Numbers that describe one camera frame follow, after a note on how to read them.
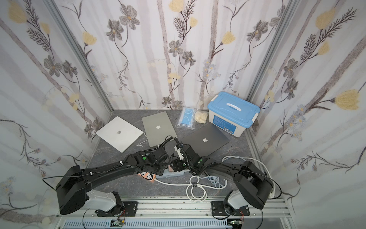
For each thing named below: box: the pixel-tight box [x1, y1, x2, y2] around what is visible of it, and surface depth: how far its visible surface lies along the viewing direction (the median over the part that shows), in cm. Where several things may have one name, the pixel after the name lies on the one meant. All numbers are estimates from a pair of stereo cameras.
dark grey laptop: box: [181, 122, 230, 157], surface depth 110 cm
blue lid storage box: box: [207, 91, 261, 138], surface depth 101 cm
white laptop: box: [95, 115, 144, 154], surface depth 107 cm
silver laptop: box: [141, 111, 178, 148], surface depth 110 cm
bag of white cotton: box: [194, 111, 208, 124], surface depth 116 cm
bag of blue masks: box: [174, 106, 196, 130], surface depth 117 cm
